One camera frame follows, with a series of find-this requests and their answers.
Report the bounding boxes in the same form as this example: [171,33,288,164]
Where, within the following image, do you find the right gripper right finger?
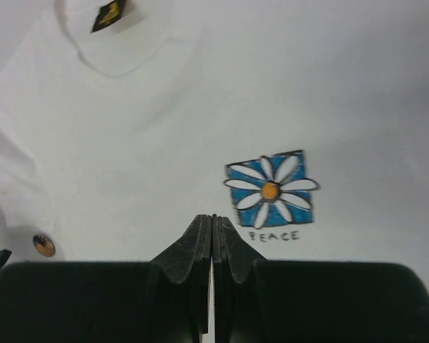
[212,216,429,342]

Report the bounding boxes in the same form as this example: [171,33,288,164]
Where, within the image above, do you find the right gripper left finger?
[0,214,212,342]

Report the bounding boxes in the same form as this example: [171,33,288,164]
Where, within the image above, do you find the round orange blue brooch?
[32,234,56,258]

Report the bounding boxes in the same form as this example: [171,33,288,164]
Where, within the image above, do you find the white t-shirt with flower print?
[0,1,429,290]

